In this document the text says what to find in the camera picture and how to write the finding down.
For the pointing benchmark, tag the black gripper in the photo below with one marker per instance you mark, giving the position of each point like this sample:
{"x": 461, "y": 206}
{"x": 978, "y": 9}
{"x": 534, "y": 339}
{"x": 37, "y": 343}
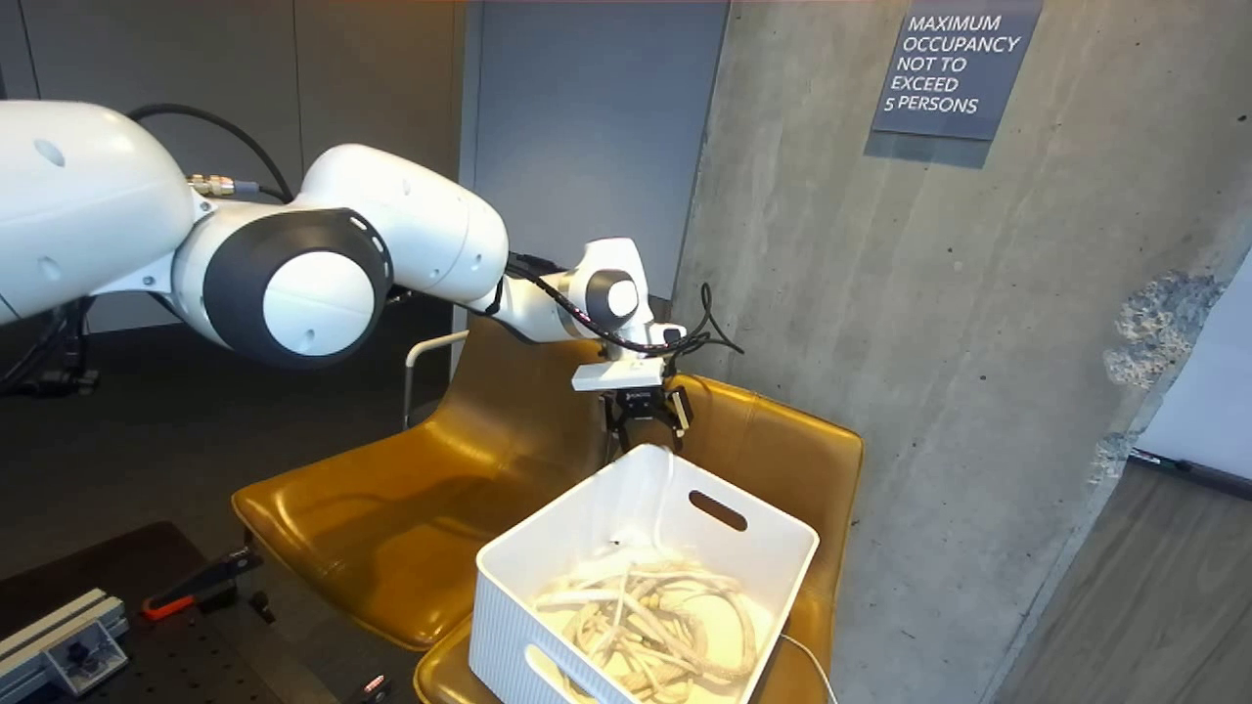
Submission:
{"x": 644, "y": 418}

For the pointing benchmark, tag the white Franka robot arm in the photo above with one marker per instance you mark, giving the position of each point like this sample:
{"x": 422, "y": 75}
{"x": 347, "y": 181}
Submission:
{"x": 80, "y": 195}

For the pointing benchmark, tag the white plastic basket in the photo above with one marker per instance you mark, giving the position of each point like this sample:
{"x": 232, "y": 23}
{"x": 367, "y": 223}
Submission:
{"x": 766, "y": 573}

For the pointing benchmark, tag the mustard yellow leather chair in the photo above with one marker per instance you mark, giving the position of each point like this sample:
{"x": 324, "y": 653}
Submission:
{"x": 337, "y": 534}
{"x": 806, "y": 451}

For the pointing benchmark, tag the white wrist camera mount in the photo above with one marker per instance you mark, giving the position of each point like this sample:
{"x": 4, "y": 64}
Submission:
{"x": 620, "y": 373}

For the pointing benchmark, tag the gray occupancy wall sign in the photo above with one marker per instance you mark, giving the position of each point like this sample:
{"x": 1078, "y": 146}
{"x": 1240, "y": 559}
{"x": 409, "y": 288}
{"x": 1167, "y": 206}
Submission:
{"x": 952, "y": 79}

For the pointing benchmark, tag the aluminium rail bracket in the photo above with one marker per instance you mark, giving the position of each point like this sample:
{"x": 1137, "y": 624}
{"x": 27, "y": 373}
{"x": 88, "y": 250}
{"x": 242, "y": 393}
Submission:
{"x": 60, "y": 640}

